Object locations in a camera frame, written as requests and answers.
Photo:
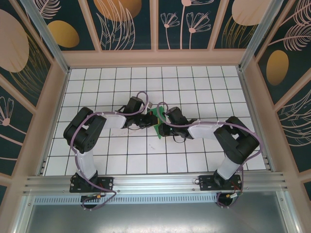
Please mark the green paper sheet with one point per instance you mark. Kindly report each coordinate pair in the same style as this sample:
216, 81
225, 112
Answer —
158, 133

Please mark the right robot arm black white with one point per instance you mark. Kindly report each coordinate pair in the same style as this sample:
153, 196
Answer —
238, 143

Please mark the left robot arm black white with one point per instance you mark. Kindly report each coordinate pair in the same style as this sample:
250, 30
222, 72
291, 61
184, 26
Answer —
85, 131

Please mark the grey metal sheet panel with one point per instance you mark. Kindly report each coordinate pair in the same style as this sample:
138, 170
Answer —
155, 218

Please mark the yellow power connector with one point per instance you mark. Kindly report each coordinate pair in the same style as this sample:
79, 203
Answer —
98, 195
229, 195

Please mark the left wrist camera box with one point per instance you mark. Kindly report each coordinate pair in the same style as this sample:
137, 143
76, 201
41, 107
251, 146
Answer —
150, 105

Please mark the aluminium mounting rail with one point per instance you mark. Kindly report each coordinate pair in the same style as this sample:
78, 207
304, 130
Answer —
155, 182

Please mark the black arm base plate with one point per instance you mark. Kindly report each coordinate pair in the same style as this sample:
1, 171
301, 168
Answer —
107, 184
206, 184

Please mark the aluminium side rail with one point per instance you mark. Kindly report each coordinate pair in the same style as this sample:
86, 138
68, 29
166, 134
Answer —
43, 167
248, 97

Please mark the aluminium corner post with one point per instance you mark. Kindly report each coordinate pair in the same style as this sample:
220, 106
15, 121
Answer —
258, 36
51, 41

